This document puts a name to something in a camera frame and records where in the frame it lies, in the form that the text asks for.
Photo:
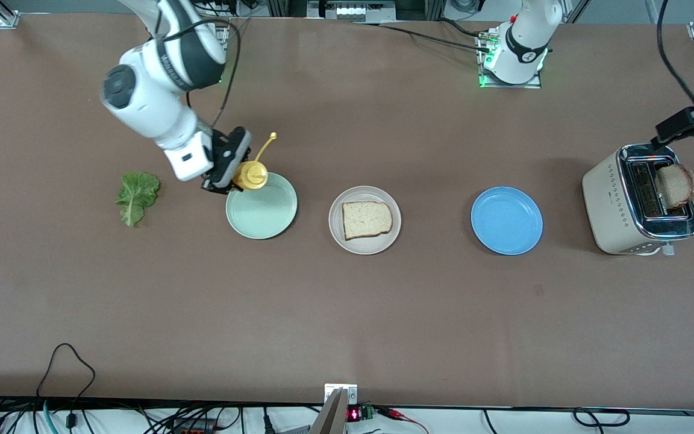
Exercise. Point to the green lettuce leaf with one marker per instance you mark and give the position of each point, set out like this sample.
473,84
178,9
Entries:
136,196

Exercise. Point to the brown toast bread slice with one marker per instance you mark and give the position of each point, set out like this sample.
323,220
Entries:
366,220
675,185

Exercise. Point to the blue plate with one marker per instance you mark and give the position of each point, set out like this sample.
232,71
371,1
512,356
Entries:
506,220

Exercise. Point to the orange black power strip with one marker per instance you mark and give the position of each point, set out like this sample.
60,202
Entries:
193,429

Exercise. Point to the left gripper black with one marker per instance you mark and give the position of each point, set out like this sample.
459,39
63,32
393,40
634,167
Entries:
691,119

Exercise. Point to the green plate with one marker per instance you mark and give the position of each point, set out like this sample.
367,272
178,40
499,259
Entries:
262,211

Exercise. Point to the beige chrome toaster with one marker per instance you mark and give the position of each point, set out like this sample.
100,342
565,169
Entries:
609,208

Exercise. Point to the red display module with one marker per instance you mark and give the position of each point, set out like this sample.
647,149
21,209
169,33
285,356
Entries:
354,415

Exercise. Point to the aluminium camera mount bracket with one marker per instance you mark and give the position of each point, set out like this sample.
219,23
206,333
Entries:
332,416

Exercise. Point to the yellow squeeze bottle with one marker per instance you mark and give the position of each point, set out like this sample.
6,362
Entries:
252,176

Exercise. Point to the red black clip lead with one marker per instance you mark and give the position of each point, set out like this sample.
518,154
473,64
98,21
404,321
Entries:
395,413

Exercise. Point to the aluminium frame post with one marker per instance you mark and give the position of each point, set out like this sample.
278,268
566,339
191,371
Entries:
278,7
437,7

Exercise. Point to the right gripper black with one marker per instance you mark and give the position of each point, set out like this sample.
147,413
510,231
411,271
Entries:
247,152

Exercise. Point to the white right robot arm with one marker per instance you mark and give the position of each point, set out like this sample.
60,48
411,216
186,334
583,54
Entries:
154,102

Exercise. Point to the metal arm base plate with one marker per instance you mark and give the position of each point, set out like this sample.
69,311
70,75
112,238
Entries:
512,86

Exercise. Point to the beige plate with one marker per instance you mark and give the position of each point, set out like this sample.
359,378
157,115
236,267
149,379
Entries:
359,247

